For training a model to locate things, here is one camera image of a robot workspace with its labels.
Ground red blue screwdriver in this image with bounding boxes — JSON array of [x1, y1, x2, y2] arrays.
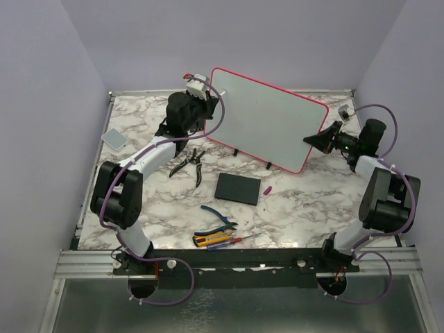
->
[[207, 234, 257, 251]]

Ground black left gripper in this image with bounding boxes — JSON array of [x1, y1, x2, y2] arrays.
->
[[183, 90, 219, 132]]

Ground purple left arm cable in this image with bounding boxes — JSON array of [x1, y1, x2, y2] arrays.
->
[[99, 77, 228, 307]]

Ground yellow black utility knife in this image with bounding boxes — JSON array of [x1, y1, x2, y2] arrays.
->
[[192, 231, 232, 248]]

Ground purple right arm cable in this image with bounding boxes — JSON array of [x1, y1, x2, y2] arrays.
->
[[322, 103, 416, 305]]

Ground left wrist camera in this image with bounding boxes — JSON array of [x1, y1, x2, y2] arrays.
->
[[184, 74, 210, 101]]

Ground blue handled cutting pliers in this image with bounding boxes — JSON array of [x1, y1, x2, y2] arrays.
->
[[200, 205, 238, 232]]

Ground black handled wire stripper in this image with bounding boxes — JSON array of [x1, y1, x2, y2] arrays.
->
[[169, 148, 205, 188]]

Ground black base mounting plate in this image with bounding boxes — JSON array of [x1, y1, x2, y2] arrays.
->
[[113, 248, 359, 290]]

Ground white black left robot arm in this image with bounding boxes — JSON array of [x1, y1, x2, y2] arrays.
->
[[90, 91, 225, 274]]

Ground small white square box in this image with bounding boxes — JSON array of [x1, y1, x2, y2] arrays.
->
[[101, 128, 129, 151]]

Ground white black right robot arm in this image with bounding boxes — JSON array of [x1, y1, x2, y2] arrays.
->
[[303, 119, 420, 271]]

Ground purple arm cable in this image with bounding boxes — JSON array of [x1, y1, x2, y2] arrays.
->
[[322, 103, 416, 305], [99, 77, 228, 307]]

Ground black wire whiteboard stand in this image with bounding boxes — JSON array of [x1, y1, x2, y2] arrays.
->
[[232, 148, 273, 171]]

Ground black flat network switch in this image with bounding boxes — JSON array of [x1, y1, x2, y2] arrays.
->
[[214, 173, 261, 206]]

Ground pink framed whiteboard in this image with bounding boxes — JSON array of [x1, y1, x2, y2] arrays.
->
[[204, 67, 329, 174]]

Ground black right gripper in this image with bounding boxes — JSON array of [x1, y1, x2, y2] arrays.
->
[[305, 121, 361, 155]]

